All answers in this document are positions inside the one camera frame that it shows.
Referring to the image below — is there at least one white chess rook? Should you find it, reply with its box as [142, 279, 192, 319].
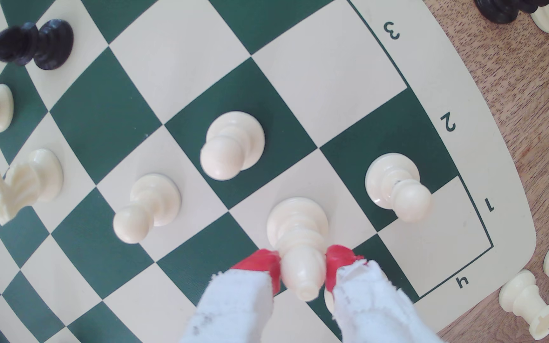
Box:
[498, 270, 549, 341]

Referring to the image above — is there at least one white chess knight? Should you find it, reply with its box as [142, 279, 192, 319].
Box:
[0, 148, 64, 226]

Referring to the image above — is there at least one green and white chess mat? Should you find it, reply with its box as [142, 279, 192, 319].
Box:
[0, 0, 537, 343]

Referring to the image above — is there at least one black chess bishop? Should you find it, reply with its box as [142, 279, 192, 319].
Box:
[475, 0, 549, 25]
[0, 18, 74, 71]

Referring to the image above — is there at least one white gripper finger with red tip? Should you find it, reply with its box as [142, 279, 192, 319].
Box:
[179, 249, 283, 343]
[325, 245, 447, 343]

